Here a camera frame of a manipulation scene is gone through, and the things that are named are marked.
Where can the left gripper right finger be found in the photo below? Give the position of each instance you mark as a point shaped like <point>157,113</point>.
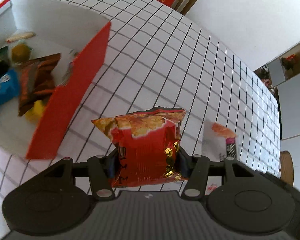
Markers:
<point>195,170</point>

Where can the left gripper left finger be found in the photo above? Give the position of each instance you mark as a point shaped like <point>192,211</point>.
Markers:
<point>101,169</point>

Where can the white grey chips bag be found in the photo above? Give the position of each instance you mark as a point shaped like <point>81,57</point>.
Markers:
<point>219,142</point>

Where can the red chips bag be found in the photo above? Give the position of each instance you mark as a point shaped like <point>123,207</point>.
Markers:
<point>147,143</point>

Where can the yellow snack packet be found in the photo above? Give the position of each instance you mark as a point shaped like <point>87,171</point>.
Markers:
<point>34,114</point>

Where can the black grid white tablecloth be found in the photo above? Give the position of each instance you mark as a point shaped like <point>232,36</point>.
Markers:
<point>114,57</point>

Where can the dark red snack packet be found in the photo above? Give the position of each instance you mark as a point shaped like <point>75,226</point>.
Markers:
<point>36,81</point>

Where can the white storage cabinet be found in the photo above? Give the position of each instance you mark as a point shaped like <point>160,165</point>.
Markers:
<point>282,77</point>

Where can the blue snack packet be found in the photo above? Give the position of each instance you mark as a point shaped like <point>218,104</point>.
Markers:
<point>9,86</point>

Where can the brown cake snack packet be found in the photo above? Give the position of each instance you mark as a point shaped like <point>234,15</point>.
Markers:
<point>20,53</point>

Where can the green white snack packet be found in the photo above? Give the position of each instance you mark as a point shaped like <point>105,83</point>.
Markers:
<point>4,54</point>

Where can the red white cardboard box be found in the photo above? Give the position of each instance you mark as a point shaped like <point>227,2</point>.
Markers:
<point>49,54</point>

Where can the beige stick snack packet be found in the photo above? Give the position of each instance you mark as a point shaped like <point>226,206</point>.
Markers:
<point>20,36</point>

